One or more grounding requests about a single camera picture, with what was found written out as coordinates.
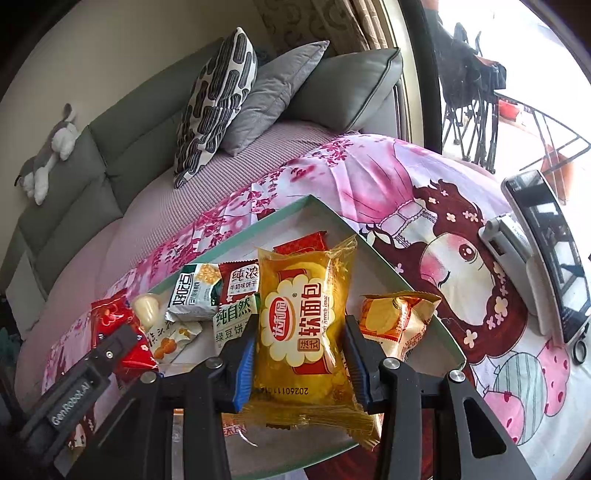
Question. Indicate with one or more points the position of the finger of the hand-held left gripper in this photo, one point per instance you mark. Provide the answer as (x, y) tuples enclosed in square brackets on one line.
[(115, 346)]

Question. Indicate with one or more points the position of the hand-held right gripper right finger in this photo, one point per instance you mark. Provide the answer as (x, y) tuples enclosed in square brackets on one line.
[(355, 364)]

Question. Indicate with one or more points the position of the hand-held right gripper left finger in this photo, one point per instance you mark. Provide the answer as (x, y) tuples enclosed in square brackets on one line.
[(244, 369)]

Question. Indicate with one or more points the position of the small red snack packet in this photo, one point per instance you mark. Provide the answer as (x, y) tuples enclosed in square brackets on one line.
[(111, 318)]

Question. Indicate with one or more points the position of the green white biscuit packet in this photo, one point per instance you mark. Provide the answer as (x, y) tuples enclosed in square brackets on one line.
[(228, 323)]

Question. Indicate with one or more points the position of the clear round pastry packet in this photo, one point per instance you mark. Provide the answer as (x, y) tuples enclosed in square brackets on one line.
[(147, 309)]

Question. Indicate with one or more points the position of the pale green pastry packet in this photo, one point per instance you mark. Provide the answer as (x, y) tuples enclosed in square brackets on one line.
[(168, 344)]

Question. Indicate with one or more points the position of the orange yellow cracker packet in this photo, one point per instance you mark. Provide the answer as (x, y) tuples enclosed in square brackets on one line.
[(392, 323)]

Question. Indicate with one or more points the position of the yellow bread packet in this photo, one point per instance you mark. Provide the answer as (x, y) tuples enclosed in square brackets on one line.
[(300, 323)]

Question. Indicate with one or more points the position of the red white biscuit packet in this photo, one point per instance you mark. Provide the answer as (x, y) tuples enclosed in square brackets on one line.
[(238, 281)]

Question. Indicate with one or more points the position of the green foil biscuit packet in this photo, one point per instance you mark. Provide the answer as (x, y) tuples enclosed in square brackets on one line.
[(191, 295)]

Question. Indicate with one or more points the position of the red patterned cake packet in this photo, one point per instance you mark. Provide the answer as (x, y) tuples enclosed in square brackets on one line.
[(300, 242)]

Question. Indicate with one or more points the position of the teal cardboard box lid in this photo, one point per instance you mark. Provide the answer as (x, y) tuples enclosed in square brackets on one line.
[(286, 221)]

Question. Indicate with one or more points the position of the pink striped sofa cover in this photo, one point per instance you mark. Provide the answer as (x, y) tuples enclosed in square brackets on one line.
[(184, 203)]

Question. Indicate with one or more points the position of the grey green sofa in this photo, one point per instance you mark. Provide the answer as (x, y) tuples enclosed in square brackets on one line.
[(138, 152)]

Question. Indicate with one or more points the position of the grey white plush toy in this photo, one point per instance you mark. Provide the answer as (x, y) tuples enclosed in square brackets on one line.
[(55, 143)]

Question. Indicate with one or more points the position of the black white patterned cushion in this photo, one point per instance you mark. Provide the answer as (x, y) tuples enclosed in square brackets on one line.
[(212, 106)]

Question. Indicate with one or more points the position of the grey quilted cushion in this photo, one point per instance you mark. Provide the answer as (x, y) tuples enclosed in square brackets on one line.
[(272, 97)]

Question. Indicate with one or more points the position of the terracotta flower pot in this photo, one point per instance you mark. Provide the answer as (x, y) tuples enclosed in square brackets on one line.
[(561, 170)]

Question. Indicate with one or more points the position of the black balcony railing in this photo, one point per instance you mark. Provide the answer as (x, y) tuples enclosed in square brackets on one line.
[(540, 120)]

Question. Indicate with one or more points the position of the black folding chair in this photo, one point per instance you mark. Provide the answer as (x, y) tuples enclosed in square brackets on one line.
[(466, 69)]

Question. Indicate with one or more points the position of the brown patterned curtain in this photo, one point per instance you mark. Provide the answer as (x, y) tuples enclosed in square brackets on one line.
[(323, 23)]

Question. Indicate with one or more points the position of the dark door frame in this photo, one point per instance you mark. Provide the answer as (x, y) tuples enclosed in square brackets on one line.
[(420, 69)]

